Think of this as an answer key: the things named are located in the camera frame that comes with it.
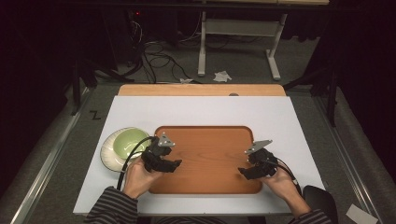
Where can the black tripod stand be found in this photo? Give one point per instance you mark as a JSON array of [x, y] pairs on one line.
[[331, 90], [82, 81]]

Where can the metal floor rail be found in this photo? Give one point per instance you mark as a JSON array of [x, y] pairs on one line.
[[46, 161], [345, 155]]

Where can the wooden tray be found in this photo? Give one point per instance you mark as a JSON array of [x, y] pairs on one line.
[[211, 155]]

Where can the green bowl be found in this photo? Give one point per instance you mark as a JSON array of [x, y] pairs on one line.
[[129, 144]]

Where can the wooden table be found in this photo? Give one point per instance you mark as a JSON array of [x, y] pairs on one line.
[[199, 90]]

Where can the small crumpled white paper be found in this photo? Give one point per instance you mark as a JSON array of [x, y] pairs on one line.
[[186, 80]]

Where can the flat white paper sheet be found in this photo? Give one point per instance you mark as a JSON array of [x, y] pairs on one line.
[[361, 214]]

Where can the white board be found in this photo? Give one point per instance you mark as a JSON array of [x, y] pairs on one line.
[[199, 112]]

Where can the black chair seat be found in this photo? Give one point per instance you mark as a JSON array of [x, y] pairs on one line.
[[322, 200]]

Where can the large crumpled white paper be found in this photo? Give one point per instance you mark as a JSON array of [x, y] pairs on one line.
[[222, 76]]

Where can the white desk frame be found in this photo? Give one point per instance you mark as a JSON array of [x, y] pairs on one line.
[[239, 28]]

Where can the person's left hand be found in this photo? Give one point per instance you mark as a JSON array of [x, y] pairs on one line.
[[140, 180]]

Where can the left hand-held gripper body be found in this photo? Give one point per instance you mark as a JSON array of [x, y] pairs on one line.
[[155, 152]]

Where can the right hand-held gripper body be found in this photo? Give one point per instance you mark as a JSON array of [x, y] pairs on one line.
[[263, 158]]

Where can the white ribbed plate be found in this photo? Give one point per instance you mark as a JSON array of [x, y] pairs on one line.
[[109, 157]]

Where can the person's right hand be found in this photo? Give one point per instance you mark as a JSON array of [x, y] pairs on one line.
[[281, 185]]

